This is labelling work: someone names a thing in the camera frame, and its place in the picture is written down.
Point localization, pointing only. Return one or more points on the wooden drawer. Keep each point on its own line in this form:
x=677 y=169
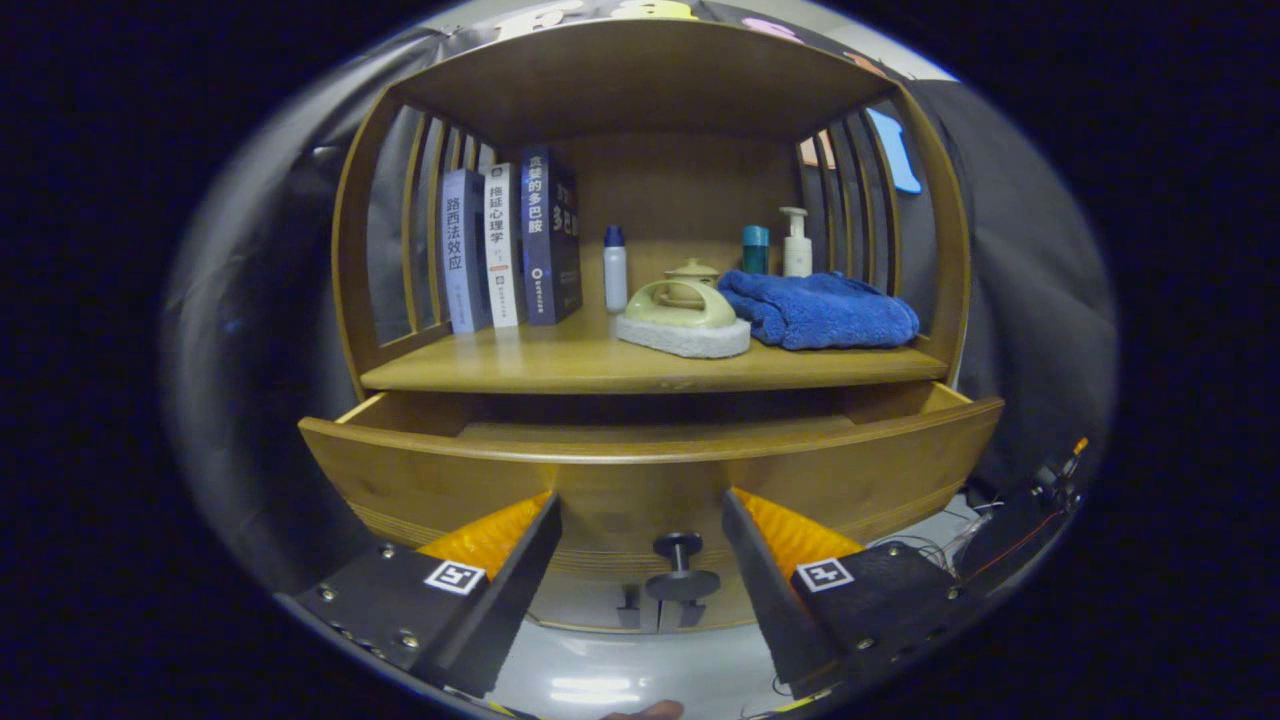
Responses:
x=640 y=480

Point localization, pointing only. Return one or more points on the teal bottle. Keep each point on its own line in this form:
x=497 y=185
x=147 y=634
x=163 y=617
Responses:
x=755 y=252

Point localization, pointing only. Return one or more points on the wooden cabinet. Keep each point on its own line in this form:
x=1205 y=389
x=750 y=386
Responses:
x=650 y=80

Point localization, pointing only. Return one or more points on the dark blue book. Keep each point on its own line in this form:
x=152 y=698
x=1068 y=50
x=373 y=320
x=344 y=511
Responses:
x=545 y=240

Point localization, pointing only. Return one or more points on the pale grey-blue book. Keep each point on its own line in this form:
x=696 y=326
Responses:
x=462 y=250

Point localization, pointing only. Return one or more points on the white pump bottle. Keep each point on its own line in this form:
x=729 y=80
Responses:
x=796 y=252

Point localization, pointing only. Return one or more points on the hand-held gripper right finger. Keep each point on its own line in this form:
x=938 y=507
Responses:
x=770 y=600

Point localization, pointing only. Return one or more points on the white bottle with blue cap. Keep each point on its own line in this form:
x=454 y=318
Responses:
x=615 y=275

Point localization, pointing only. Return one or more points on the wooden countertop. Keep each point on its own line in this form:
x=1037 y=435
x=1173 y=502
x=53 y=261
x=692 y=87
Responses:
x=580 y=360

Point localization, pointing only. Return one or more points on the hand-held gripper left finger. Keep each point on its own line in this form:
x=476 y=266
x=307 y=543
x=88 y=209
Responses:
x=505 y=610

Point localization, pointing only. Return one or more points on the beige lidded teacup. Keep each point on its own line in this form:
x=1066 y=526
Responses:
x=692 y=270

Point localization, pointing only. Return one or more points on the green scrub brush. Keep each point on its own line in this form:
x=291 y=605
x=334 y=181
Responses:
x=680 y=318

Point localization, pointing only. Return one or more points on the white book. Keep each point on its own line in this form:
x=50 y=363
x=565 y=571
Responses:
x=502 y=245

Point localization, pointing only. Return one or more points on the blue folded towel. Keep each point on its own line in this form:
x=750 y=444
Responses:
x=820 y=312

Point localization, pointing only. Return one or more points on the black and orange tool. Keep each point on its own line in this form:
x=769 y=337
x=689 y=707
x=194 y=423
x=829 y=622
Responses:
x=1060 y=475

